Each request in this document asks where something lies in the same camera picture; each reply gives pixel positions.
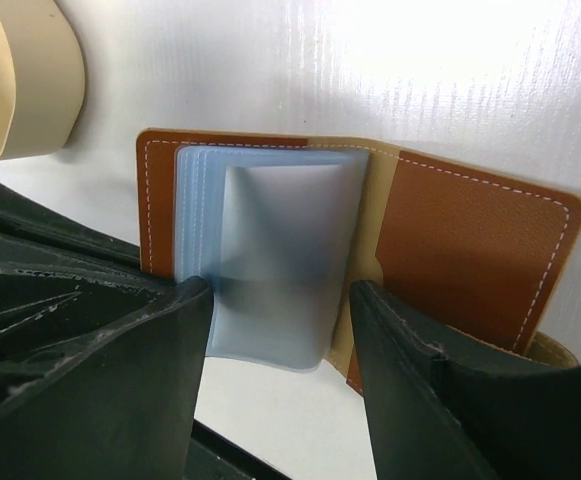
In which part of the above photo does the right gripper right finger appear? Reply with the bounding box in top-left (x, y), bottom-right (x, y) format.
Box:
top-left (349, 281), bottom-right (581, 479)

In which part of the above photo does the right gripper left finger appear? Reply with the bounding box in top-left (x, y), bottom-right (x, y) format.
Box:
top-left (0, 277), bottom-right (213, 479)

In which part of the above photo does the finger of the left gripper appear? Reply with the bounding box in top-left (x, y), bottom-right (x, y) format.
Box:
top-left (0, 224), bottom-right (181, 436)
top-left (0, 183), bottom-right (143, 279)

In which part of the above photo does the brown leather card holder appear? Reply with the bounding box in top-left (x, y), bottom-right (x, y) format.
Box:
top-left (136, 129), bottom-right (581, 368)

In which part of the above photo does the beige oval tray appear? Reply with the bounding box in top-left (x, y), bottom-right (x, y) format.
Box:
top-left (0, 0), bottom-right (86, 161)

